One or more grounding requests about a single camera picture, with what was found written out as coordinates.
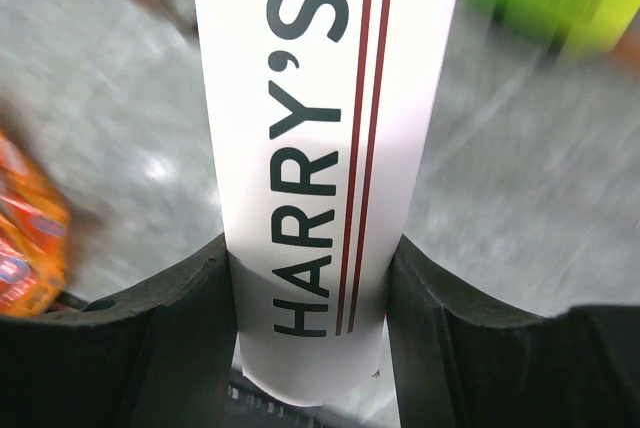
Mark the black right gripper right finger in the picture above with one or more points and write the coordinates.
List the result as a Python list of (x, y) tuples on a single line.
[(462, 358)]

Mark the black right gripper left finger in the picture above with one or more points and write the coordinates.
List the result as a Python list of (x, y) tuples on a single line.
[(157, 354)]

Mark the orange razor blister pack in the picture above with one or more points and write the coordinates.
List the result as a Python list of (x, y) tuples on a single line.
[(34, 232)]

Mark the white Harry's box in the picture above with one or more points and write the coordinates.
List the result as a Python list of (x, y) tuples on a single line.
[(319, 111)]

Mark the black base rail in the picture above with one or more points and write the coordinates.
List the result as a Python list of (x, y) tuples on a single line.
[(247, 405)]

